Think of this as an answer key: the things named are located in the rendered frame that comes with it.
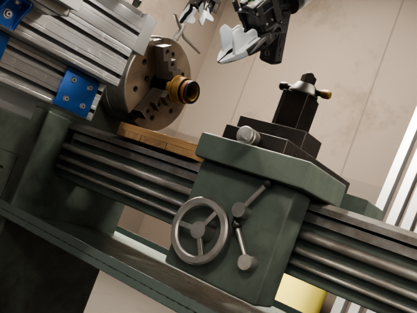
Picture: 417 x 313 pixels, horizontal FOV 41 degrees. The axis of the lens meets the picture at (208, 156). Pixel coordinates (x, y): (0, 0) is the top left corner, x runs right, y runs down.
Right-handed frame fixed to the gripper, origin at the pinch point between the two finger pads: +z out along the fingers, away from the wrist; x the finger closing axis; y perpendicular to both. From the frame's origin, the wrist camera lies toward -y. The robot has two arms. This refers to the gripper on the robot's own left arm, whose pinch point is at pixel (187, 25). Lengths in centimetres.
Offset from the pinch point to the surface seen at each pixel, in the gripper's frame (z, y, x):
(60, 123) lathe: 52, -30, -2
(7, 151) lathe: 66, -38, 8
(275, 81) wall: -72, 203, 183
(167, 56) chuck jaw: 18.6, -11.7, -16.5
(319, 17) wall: -132, 204, 162
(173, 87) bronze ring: 27.5, -8.2, -21.4
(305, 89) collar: 23, -1, -71
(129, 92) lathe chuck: 34.6, -18.0, -14.2
